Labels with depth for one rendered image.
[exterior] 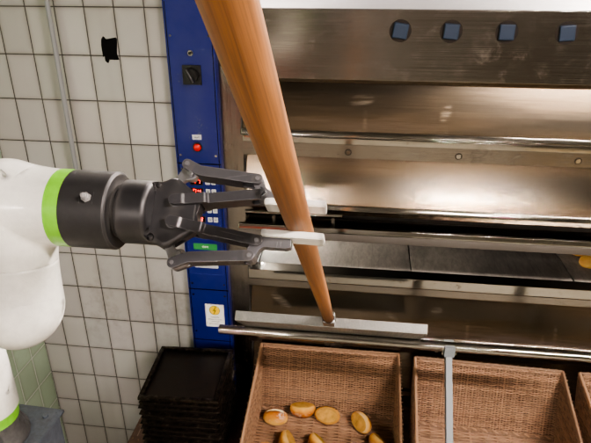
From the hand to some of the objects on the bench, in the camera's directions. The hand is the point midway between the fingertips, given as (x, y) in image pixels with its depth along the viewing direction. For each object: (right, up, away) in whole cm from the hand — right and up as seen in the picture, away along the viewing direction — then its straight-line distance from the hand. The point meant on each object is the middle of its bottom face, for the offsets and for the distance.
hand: (295, 221), depth 63 cm
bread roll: (+12, -79, +154) cm, 174 cm away
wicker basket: (+10, -84, +146) cm, 169 cm away
